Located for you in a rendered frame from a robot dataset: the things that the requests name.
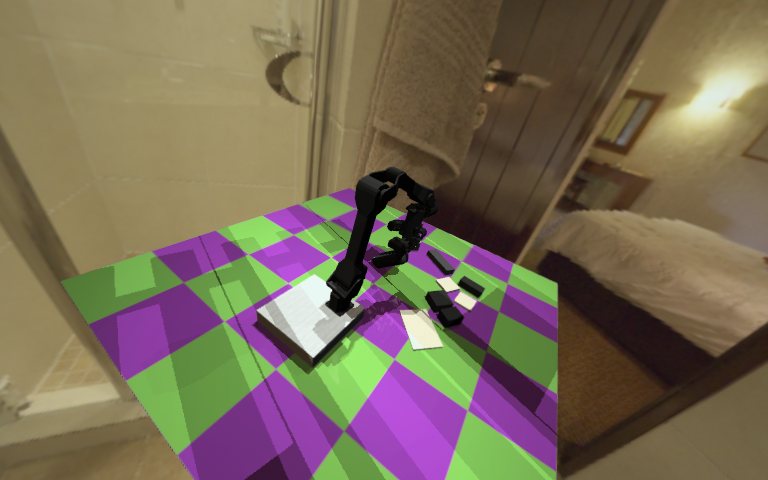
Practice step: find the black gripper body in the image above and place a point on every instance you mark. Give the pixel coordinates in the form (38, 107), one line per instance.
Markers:
(410, 233)

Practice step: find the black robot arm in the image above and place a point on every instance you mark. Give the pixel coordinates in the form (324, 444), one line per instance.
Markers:
(371, 197)

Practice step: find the dark grey controller unit with green rocker switches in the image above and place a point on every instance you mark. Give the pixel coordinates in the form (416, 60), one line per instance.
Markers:
(387, 259)

